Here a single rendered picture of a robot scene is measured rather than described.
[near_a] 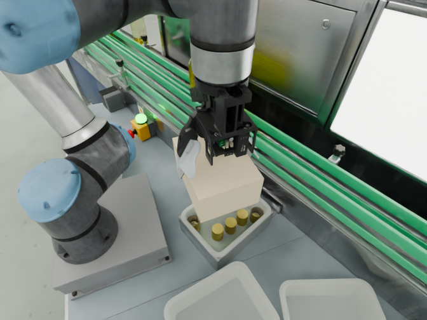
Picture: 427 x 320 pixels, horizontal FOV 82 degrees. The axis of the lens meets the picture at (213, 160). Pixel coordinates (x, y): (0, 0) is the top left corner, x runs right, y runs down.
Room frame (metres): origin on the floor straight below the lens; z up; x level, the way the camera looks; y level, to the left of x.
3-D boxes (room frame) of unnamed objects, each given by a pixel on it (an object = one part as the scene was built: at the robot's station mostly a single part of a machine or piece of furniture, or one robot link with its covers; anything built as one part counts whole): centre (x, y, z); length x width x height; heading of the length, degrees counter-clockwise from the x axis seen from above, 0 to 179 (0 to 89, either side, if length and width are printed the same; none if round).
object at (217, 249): (0.37, -0.04, 0.80); 0.22 x 0.17 x 0.09; 131
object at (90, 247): (0.29, 0.33, 0.90); 0.15 x 0.15 x 0.10
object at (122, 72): (0.94, 0.39, 0.94); 0.07 x 0.04 x 0.13; 131
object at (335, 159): (0.47, -0.35, 0.94); 0.07 x 0.04 x 0.13; 131
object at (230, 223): (0.35, -0.05, 0.79); 0.04 x 0.04 x 0.04
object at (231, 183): (0.32, 0.00, 1.09); 0.16 x 0.12 x 0.07; 22
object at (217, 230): (0.33, -0.01, 0.79); 0.04 x 0.04 x 0.04
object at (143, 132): (0.80, 0.30, 0.79); 0.07 x 0.07 x 0.07; 41
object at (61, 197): (0.30, 0.32, 1.02); 0.13 x 0.12 x 0.14; 156
